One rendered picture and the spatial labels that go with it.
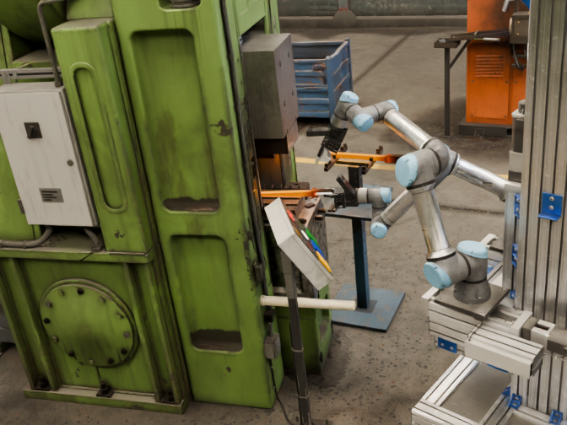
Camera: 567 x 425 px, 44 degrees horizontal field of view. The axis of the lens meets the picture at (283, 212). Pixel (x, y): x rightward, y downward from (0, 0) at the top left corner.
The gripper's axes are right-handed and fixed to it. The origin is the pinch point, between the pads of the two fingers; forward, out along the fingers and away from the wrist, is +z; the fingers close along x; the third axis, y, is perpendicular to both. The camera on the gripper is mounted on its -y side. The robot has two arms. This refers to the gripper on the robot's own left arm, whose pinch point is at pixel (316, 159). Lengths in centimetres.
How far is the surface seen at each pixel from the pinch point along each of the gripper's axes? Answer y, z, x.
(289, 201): -3.9, 31.0, 8.6
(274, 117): -24.4, -12.0, -3.1
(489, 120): 119, 65, 349
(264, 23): -50, -36, 37
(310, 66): -54, 97, 373
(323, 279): 24, 19, -55
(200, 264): -29, 63, -24
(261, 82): -35.5, -24.6, -3.1
